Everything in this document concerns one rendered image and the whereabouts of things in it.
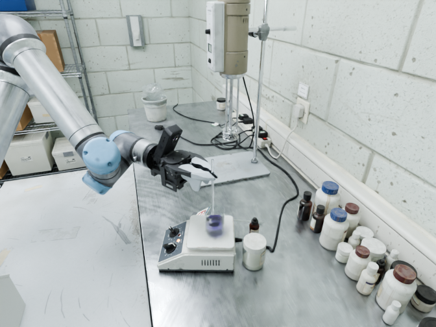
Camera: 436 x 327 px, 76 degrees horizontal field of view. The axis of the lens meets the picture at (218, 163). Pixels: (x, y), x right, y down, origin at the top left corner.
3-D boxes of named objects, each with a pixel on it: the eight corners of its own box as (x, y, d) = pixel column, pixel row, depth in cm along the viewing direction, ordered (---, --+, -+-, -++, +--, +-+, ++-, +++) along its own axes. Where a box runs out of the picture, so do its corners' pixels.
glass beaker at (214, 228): (209, 223, 76) (209, 199, 72) (228, 229, 74) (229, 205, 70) (200, 238, 72) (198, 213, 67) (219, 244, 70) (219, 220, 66)
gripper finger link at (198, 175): (215, 194, 67) (187, 181, 72) (215, 174, 64) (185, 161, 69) (207, 201, 65) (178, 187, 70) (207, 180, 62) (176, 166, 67)
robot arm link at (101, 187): (74, 172, 68) (106, 140, 72) (81, 182, 78) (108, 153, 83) (102, 192, 69) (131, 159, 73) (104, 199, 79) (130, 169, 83)
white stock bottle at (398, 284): (411, 311, 64) (429, 280, 58) (388, 318, 62) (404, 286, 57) (390, 288, 69) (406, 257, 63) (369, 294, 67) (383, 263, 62)
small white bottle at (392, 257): (395, 271, 73) (403, 253, 69) (388, 275, 72) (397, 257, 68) (386, 264, 75) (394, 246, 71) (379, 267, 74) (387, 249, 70)
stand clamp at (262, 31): (228, 42, 90) (229, 24, 88) (218, 38, 100) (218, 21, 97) (296, 39, 97) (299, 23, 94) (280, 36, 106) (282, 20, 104)
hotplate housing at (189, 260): (157, 272, 73) (153, 251, 68) (166, 235, 84) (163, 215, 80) (243, 274, 72) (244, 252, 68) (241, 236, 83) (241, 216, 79)
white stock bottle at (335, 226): (324, 252, 78) (333, 221, 72) (315, 235, 84) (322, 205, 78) (346, 250, 79) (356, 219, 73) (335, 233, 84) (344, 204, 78)
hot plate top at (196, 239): (185, 250, 69) (185, 247, 68) (190, 217, 79) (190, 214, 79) (234, 250, 69) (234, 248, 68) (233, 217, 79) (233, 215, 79)
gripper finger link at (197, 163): (224, 187, 70) (194, 175, 74) (224, 167, 67) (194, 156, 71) (217, 193, 68) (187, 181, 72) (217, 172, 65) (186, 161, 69)
